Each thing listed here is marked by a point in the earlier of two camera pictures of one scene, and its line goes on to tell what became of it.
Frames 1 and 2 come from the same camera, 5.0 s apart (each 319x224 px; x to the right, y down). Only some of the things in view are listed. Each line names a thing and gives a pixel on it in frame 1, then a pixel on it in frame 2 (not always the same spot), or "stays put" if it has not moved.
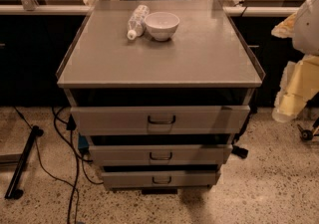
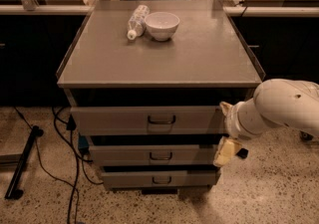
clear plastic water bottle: [137, 22] stays put
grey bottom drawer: [123, 179] stays put
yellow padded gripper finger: [285, 28] -> [226, 108]
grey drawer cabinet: [160, 115] stays put
